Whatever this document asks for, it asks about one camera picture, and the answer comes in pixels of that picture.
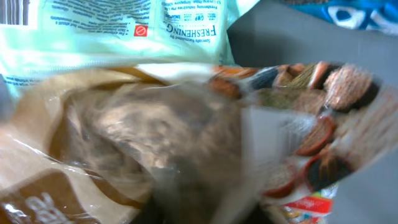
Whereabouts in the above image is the blue Oreo cookie pack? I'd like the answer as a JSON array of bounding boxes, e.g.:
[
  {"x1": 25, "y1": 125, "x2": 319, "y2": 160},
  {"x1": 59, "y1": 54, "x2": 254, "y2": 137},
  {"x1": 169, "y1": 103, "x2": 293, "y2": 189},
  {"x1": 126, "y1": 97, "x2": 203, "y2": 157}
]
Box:
[{"x1": 282, "y1": 0, "x2": 397, "y2": 35}]

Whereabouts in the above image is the beige brown cookie bag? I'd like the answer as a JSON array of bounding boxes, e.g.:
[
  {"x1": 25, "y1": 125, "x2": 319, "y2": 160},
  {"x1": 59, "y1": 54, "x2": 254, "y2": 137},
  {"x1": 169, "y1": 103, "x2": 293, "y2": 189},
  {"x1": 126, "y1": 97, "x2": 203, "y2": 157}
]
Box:
[{"x1": 1, "y1": 69, "x2": 242, "y2": 223}]

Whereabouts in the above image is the mint green wipes pack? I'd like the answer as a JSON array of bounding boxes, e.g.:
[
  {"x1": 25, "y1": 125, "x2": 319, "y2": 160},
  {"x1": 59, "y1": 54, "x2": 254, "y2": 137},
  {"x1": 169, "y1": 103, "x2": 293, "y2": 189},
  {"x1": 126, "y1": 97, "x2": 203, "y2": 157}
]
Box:
[{"x1": 1, "y1": 0, "x2": 257, "y2": 99}]

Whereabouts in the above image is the Haribo gummy worms bag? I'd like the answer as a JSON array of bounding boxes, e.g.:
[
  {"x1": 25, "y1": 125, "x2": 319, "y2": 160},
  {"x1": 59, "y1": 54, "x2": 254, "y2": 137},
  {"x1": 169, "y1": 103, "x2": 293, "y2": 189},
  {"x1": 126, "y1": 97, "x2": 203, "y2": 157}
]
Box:
[{"x1": 209, "y1": 61, "x2": 397, "y2": 223}]

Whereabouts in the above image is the grey plastic basket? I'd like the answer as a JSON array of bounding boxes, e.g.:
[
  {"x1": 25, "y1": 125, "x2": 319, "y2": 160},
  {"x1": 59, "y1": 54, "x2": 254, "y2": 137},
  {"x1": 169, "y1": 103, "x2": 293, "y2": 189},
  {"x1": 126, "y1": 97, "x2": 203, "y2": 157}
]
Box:
[{"x1": 0, "y1": 0, "x2": 398, "y2": 224}]

